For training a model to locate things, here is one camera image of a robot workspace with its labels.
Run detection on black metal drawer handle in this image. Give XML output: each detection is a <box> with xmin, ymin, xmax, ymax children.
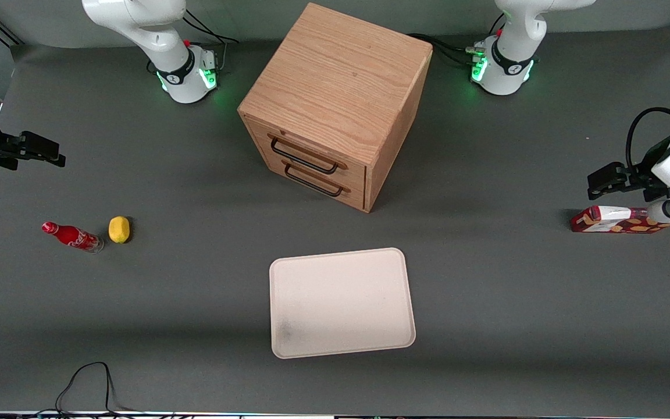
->
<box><xmin>269</xmin><ymin>137</ymin><xmax>340</xmax><ymax>175</ymax></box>
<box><xmin>283</xmin><ymin>164</ymin><xmax>344</xmax><ymax>197</ymax></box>

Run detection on wooden drawer front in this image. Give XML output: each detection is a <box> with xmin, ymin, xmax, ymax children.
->
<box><xmin>256</xmin><ymin>152</ymin><xmax>366</xmax><ymax>211</ymax></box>
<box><xmin>247</xmin><ymin>118</ymin><xmax>368</xmax><ymax>188</ymax></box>

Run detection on red snack carton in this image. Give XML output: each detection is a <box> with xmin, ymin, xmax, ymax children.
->
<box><xmin>570</xmin><ymin>205</ymin><xmax>670</xmax><ymax>234</ymax></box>

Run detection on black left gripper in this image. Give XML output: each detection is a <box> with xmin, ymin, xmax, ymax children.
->
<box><xmin>587</xmin><ymin>134</ymin><xmax>670</xmax><ymax>202</ymax></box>

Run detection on black arm base cables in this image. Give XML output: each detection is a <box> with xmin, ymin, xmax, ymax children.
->
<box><xmin>408</xmin><ymin>33</ymin><xmax>488</xmax><ymax>68</ymax></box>
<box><xmin>181</xmin><ymin>8</ymin><xmax>240</xmax><ymax>74</ymax></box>

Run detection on red coke bottle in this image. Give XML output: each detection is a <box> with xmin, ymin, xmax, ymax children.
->
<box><xmin>41</xmin><ymin>221</ymin><xmax>105</xmax><ymax>254</ymax></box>

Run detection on yellow lemon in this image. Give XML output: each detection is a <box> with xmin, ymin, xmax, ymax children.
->
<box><xmin>108</xmin><ymin>216</ymin><xmax>131</xmax><ymax>244</ymax></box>

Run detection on wooden drawer cabinet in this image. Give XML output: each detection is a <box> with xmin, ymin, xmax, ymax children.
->
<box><xmin>237</xmin><ymin>2</ymin><xmax>433</xmax><ymax>214</ymax></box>

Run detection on black left arm base cables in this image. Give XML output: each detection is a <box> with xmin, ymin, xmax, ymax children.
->
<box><xmin>408</xmin><ymin>33</ymin><xmax>488</xmax><ymax>68</ymax></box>

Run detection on beige plastic tray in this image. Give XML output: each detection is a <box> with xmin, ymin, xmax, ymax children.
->
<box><xmin>269</xmin><ymin>247</ymin><xmax>416</xmax><ymax>360</ymax></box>

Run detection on black cable on table edge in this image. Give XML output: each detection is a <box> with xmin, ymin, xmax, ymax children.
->
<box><xmin>37</xmin><ymin>361</ymin><xmax>138</xmax><ymax>417</ymax></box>

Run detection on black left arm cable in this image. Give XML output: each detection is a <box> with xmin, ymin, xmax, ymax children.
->
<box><xmin>626</xmin><ymin>106</ymin><xmax>670</xmax><ymax>171</ymax></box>

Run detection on black frame rail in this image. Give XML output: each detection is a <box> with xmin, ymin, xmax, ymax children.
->
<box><xmin>0</xmin><ymin>8</ymin><xmax>23</xmax><ymax>47</ymax></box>

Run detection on black right arm base cables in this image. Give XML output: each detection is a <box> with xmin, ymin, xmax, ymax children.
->
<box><xmin>181</xmin><ymin>8</ymin><xmax>240</xmax><ymax>74</ymax></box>

